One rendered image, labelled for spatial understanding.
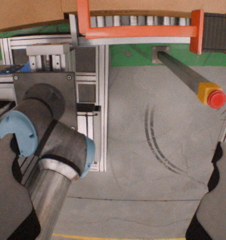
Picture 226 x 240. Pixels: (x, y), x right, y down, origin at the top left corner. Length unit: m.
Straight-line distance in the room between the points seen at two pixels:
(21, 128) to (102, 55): 1.04
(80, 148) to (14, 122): 0.18
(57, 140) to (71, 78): 0.23
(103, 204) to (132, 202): 0.40
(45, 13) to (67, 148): 0.85
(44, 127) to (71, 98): 0.19
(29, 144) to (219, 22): 0.49
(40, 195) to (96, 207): 2.35
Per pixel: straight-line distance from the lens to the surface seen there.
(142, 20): 1.15
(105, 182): 2.37
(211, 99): 0.71
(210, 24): 0.40
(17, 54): 1.64
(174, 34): 0.39
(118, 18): 1.08
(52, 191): 0.46
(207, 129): 2.10
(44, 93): 0.61
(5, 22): 1.27
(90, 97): 1.54
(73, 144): 0.50
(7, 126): 0.50
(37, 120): 0.51
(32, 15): 1.19
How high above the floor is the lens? 1.63
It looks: 62 degrees down
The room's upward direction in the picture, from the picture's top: 175 degrees counter-clockwise
